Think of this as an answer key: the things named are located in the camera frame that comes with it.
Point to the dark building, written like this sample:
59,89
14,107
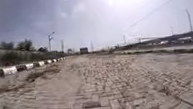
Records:
83,50

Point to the grey brick paved path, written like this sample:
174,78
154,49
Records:
113,79

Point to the pale mast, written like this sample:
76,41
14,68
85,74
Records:
124,39

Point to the street lamp pole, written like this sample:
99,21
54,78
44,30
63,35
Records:
49,43

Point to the row of trees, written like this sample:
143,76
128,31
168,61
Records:
24,45

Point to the low grey kerb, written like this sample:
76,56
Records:
171,50

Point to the elevated bridge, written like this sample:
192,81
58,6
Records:
173,37

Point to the black and white kerb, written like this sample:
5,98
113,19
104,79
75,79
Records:
9,70

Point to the tall thin mast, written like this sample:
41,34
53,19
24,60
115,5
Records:
189,20

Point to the grey concrete wall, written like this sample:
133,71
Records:
14,57

